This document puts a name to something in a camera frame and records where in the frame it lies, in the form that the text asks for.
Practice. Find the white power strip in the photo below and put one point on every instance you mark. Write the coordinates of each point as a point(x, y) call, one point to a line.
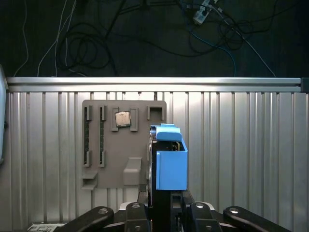
point(201, 13)

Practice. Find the grey parts rack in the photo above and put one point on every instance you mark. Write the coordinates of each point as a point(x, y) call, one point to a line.
point(120, 149)

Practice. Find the silver CPU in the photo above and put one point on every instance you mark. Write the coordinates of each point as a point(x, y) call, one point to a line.
point(123, 119)

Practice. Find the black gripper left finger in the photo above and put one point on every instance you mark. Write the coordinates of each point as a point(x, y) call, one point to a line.
point(136, 217)

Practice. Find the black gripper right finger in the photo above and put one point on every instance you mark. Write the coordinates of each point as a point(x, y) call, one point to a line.
point(202, 217)

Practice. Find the hard disk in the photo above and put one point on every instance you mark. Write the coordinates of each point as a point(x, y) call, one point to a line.
point(171, 169)

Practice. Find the pale grey upright panel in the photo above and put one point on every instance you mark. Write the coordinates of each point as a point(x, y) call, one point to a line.
point(3, 108)

